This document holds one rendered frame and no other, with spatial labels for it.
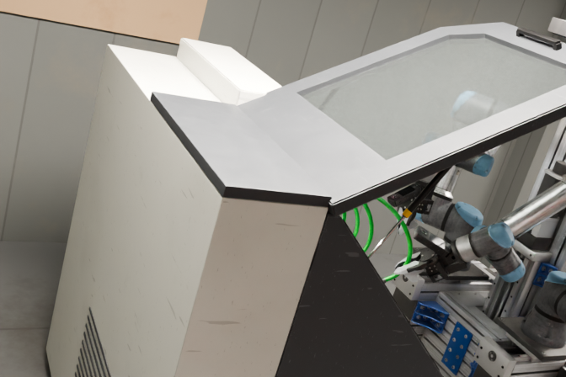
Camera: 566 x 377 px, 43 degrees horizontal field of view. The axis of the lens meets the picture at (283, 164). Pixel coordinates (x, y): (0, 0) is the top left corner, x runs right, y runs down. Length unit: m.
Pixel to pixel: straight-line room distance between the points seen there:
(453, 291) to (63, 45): 2.38
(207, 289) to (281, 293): 0.20
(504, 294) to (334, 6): 2.35
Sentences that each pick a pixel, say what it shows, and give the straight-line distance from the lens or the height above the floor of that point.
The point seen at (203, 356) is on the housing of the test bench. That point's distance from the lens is 1.85.
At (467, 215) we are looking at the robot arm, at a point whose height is 1.26.
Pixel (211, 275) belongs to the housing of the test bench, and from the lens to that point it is 1.72.
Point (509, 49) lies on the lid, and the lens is 2.44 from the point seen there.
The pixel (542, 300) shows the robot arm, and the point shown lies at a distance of 2.56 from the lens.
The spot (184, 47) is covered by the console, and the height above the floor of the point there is 1.53.
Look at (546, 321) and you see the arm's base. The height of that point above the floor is 1.11.
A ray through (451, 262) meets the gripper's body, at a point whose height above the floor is 1.28.
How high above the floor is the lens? 2.06
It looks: 17 degrees down
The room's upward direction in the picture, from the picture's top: 16 degrees clockwise
